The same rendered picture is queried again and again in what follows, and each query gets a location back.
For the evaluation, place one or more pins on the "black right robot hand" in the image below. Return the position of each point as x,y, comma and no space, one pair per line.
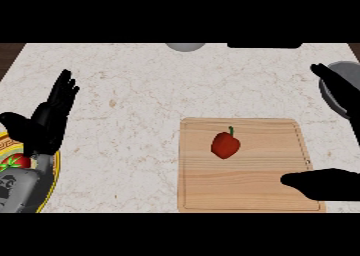
342,186

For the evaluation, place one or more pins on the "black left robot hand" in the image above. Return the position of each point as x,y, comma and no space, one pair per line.
49,123

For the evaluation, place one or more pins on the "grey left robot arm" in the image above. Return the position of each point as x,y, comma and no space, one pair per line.
15,188

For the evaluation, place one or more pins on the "wooden cutting board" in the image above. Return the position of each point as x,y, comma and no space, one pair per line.
247,173

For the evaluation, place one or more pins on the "red bell pepper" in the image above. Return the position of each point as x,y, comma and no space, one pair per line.
226,145

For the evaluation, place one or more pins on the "grey pan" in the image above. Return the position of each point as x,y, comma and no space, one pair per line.
348,75

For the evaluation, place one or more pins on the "yellow patterned plate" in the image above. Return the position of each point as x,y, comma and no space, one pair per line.
0,143

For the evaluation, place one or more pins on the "red tomato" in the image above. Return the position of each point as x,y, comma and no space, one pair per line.
16,162

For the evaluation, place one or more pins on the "grey round object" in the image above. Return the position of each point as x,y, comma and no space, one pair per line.
186,46

